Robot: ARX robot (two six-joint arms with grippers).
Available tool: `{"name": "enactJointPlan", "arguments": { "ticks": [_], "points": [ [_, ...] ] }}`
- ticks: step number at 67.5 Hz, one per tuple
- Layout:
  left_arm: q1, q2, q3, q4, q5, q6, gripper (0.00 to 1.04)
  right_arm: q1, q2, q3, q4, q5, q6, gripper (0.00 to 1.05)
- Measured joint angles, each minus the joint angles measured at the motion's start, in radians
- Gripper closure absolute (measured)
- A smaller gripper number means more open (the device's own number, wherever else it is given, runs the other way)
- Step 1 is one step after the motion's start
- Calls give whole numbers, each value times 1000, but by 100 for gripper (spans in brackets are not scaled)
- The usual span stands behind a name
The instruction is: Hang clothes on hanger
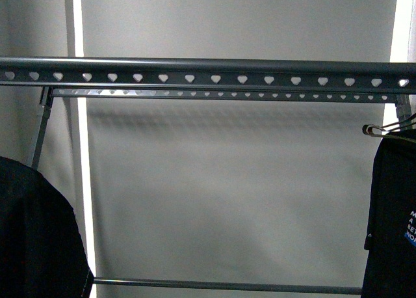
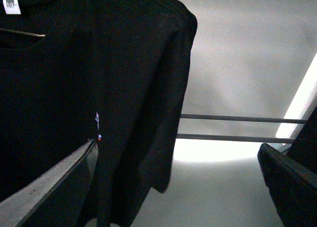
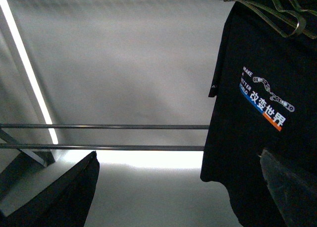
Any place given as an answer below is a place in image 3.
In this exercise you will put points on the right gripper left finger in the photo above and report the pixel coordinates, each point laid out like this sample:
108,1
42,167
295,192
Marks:
64,203

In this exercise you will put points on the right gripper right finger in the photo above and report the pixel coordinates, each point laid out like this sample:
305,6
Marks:
293,189

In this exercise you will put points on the black printed t-shirt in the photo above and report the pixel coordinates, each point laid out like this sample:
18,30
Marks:
265,90

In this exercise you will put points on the metal clothes hanger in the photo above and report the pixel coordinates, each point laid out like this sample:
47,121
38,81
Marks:
292,18

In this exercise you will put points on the metal drying rack frame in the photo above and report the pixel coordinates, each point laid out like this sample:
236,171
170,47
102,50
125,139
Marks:
141,145

